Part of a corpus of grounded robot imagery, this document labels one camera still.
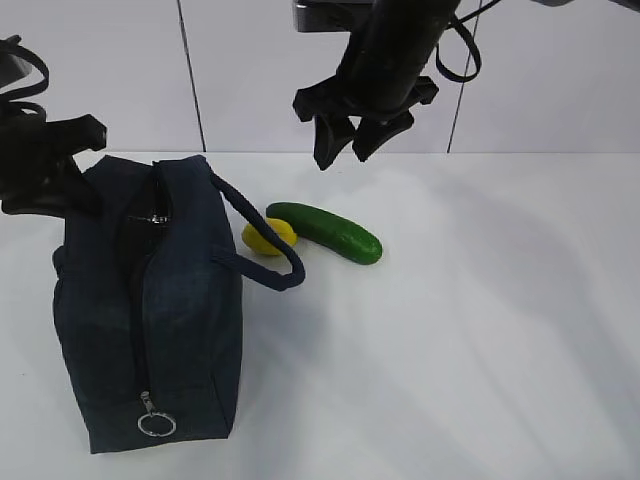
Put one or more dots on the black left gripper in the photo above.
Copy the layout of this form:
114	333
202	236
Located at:
39	175

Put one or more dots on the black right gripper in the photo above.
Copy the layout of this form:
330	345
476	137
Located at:
330	106

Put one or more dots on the green cucumber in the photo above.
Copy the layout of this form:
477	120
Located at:
336	233

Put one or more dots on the yellow lemon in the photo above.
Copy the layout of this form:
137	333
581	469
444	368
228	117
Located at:
258	243

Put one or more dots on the dark navy fabric bag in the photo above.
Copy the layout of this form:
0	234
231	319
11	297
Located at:
148	303

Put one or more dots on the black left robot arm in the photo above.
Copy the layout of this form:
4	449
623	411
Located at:
39	175

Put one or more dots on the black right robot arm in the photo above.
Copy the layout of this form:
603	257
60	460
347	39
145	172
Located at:
367	101

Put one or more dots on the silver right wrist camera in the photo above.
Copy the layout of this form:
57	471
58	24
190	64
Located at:
312	16

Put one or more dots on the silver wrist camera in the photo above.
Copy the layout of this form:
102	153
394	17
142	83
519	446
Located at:
312	16
11	70

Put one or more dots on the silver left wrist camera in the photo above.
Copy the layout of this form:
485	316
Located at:
11	70

